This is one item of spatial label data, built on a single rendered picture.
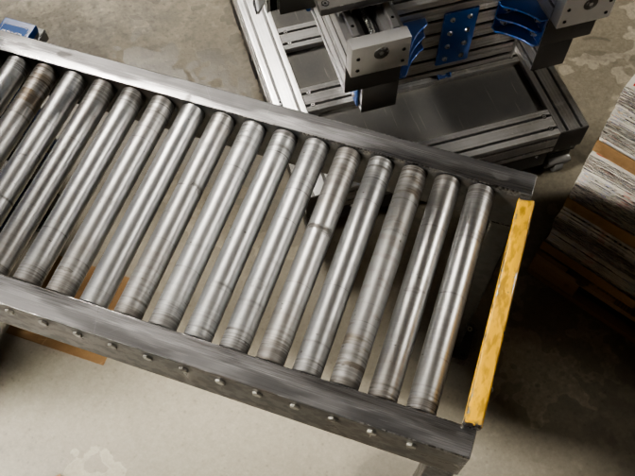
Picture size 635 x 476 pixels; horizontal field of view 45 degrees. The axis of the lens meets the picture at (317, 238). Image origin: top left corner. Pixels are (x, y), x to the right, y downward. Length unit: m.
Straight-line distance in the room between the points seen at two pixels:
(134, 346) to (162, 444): 0.81
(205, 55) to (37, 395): 1.25
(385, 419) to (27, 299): 0.63
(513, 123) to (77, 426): 1.46
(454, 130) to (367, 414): 1.20
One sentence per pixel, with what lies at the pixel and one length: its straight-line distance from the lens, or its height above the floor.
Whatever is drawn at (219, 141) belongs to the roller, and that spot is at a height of 0.79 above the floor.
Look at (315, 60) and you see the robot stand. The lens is 2.38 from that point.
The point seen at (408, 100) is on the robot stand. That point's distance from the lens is 2.30.
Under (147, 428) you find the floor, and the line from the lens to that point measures 2.10.
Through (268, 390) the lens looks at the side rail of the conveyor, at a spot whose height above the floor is 0.80.
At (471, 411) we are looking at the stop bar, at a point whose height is 0.82.
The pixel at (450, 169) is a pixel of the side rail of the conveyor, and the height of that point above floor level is 0.80.
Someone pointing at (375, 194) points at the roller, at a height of 0.80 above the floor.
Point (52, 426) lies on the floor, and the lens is 2.17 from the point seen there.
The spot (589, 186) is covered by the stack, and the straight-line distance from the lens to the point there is 1.87.
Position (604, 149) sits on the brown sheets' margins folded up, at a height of 0.63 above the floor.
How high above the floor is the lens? 1.98
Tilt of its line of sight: 61 degrees down
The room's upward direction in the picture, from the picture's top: straight up
